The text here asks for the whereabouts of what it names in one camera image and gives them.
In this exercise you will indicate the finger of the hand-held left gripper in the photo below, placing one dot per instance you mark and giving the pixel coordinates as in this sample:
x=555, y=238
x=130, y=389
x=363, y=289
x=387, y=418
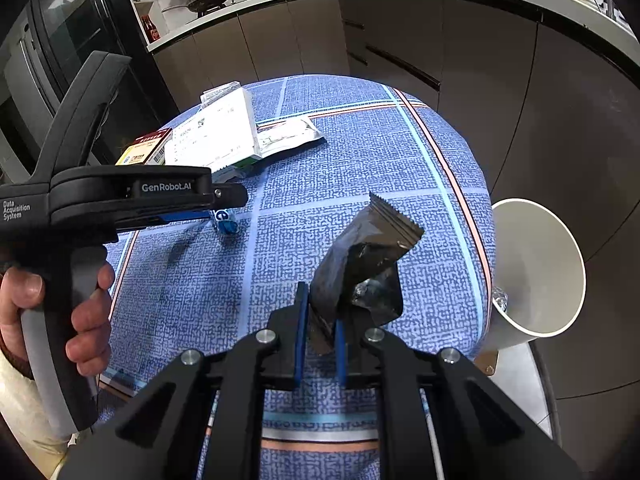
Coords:
x=175, y=217
x=231, y=195

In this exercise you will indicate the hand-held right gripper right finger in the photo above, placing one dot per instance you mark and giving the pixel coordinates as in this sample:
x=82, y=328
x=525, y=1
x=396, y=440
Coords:
x=341, y=355

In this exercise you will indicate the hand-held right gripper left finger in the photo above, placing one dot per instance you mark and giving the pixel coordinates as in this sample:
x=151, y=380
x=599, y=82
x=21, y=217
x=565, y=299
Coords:
x=300, y=332

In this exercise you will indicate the dark foil wrapper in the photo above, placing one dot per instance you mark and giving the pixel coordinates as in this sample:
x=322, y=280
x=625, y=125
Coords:
x=360, y=255

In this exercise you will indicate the white round bin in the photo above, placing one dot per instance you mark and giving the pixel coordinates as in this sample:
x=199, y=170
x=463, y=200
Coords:
x=540, y=270

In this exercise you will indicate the person's left hand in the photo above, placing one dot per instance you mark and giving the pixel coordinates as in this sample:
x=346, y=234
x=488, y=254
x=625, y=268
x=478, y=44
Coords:
x=90, y=320

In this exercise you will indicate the small blue white wrapper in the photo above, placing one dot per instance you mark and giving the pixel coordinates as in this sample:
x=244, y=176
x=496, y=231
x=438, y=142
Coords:
x=226, y=222

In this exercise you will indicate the white paper packet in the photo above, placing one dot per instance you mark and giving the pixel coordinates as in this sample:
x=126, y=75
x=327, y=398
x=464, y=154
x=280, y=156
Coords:
x=215, y=130

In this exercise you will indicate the red and yellow box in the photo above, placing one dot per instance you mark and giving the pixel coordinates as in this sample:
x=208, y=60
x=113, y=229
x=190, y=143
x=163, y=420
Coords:
x=145, y=147

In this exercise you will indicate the white plastic pouch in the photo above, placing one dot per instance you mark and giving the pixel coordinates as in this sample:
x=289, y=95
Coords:
x=287, y=135

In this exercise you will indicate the crumpled foil scrap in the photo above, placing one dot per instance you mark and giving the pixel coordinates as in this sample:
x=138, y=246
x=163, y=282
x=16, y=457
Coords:
x=501, y=300

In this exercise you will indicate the red sauce bottles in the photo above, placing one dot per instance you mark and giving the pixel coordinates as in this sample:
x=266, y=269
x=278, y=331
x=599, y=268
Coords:
x=151, y=30

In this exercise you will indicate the black pan with lid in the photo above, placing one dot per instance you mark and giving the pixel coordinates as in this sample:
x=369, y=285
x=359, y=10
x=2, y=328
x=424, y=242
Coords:
x=205, y=0

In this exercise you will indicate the grey kitchen cabinet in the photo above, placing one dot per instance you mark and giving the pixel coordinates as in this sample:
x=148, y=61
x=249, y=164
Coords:
x=475, y=60

